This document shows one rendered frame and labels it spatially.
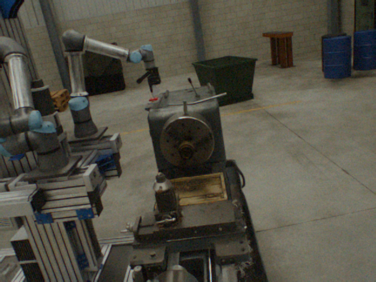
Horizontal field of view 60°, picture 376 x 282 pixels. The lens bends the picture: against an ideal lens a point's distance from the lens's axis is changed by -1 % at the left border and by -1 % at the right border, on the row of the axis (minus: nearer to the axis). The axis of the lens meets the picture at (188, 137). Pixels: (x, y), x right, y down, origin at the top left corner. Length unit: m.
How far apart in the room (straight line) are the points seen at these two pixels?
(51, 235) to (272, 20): 11.33
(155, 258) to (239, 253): 0.32
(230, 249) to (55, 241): 1.22
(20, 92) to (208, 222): 0.93
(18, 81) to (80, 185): 0.57
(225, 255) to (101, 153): 1.16
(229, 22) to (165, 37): 2.29
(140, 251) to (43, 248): 1.00
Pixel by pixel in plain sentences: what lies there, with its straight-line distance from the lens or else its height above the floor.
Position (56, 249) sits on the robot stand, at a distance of 2.24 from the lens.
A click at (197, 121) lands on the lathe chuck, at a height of 1.20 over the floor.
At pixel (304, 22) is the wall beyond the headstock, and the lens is 13.03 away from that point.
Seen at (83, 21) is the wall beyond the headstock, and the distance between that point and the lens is 12.10.
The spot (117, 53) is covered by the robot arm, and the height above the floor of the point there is 1.62.
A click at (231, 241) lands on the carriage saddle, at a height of 0.90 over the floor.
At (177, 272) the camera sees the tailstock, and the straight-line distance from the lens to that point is 0.89.
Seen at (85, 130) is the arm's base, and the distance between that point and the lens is 2.13.
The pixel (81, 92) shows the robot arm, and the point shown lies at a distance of 2.25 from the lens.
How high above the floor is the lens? 1.73
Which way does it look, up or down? 19 degrees down
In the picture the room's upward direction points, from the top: 10 degrees counter-clockwise
